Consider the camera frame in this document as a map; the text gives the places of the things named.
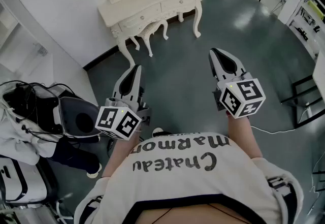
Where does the cream carved stool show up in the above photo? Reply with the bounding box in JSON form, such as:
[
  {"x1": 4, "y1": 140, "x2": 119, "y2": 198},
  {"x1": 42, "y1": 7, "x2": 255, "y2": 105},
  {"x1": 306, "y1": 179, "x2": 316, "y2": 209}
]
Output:
[{"x1": 129, "y1": 19, "x2": 170, "y2": 57}]

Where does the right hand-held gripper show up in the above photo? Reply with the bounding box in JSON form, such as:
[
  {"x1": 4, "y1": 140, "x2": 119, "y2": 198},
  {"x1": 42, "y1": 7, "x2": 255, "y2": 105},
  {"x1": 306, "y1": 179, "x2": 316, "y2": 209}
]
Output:
[{"x1": 209, "y1": 48, "x2": 266, "y2": 119}]

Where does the person's white printed shirt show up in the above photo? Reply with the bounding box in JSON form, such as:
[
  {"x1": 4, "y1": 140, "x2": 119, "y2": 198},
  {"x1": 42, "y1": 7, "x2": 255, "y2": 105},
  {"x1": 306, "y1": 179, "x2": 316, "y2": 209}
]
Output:
[{"x1": 73, "y1": 131, "x2": 304, "y2": 224}]

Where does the white black equipment case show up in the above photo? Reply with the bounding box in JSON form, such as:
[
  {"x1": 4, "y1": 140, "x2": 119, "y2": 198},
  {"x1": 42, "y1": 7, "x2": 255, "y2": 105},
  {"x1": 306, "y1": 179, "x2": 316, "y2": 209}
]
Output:
[{"x1": 0, "y1": 155, "x2": 50, "y2": 205}]

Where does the grey black office chair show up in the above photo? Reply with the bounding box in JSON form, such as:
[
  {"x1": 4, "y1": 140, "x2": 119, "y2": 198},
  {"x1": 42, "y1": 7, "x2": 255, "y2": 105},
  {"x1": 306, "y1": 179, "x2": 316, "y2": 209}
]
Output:
[{"x1": 53, "y1": 95, "x2": 101, "y2": 139}]

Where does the person's left forearm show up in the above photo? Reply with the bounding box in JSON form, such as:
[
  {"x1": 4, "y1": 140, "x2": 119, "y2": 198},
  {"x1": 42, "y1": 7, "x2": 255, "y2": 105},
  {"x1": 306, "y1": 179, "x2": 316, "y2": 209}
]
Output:
[{"x1": 101, "y1": 127, "x2": 140, "y2": 178}]

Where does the person's right forearm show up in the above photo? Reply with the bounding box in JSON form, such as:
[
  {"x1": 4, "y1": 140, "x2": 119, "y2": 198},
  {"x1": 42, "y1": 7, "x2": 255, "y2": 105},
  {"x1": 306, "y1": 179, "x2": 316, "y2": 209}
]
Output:
[{"x1": 226, "y1": 113, "x2": 264, "y2": 159}]

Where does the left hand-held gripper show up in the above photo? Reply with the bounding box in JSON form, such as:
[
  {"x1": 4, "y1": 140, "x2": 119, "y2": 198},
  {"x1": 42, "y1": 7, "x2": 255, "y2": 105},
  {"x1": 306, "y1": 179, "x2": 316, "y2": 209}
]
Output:
[{"x1": 95, "y1": 65, "x2": 153, "y2": 140}]

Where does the black metal frame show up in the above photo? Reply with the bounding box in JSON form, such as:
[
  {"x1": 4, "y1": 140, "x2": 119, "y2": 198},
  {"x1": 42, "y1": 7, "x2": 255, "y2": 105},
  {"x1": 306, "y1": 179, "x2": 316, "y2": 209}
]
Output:
[{"x1": 280, "y1": 74, "x2": 325, "y2": 129}]

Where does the white floor cable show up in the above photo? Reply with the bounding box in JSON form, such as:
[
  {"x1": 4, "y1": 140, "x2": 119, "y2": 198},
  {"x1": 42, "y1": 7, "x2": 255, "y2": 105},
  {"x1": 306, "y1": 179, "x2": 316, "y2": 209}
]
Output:
[{"x1": 250, "y1": 102, "x2": 314, "y2": 135}]

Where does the black cable bundle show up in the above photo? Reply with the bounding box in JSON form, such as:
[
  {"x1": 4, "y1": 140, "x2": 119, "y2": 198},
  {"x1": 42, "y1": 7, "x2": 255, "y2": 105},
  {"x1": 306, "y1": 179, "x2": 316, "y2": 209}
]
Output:
[{"x1": 0, "y1": 80, "x2": 60, "y2": 137}]

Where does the white storage shelf rack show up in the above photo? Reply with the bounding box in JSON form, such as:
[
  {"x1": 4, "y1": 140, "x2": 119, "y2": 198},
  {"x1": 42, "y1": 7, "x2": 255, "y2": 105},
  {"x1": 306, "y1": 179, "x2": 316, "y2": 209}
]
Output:
[{"x1": 286, "y1": 0, "x2": 325, "y2": 62}]

